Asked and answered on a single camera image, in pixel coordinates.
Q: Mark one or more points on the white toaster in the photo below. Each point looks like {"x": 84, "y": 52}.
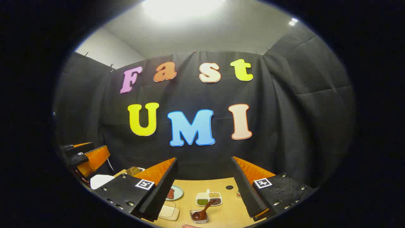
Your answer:
{"x": 141, "y": 170}

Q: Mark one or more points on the white rice cooker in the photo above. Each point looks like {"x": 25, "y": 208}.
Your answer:
{"x": 101, "y": 181}

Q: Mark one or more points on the pile of yellow soybeans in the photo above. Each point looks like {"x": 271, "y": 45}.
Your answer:
{"x": 214, "y": 194}

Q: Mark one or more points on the clear bottle with red label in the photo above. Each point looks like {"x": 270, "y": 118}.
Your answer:
{"x": 239, "y": 193}

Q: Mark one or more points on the red meat slice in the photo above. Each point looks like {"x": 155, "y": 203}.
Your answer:
{"x": 171, "y": 193}

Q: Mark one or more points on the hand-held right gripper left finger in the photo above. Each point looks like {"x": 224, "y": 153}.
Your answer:
{"x": 163, "y": 193}

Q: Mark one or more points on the brown bread slice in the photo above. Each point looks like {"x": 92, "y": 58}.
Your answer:
{"x": 133, "y": 171}

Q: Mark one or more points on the small ceiling light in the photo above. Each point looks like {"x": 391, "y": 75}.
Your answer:
{"x": 293, "y": 21}

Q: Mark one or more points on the metal chopstick holder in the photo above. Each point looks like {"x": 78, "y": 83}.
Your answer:
{"x": 200, "y": 220}

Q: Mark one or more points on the pile of green beans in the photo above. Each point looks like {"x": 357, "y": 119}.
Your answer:
{"x": 202, "y": 201}

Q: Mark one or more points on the white divided dish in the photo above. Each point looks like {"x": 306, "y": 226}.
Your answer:
{"x": 205, "y": 194}

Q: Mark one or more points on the pale green plate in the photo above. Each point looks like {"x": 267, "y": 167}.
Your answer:
{"x": 178, "y": 193}

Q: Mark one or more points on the black backdrop cloth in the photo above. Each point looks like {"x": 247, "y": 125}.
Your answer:
{"x": 278, "y": 110}

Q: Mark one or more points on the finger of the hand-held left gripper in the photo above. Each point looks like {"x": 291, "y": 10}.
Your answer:
{"x": 80, "y": 148}
{"x": 95, "y": 158}

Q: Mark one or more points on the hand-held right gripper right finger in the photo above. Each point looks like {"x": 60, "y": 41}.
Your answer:
{"x": 248, "y": 196}

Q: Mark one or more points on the clear box of rice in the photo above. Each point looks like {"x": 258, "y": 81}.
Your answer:
{"x": 169, "y": 212}

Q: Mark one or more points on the pile of dark red beans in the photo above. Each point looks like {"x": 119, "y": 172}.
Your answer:
{"x": 216, "y": 200}

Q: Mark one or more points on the brown wooden spoon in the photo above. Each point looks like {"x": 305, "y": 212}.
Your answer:
{"x": 202, "y": 210}

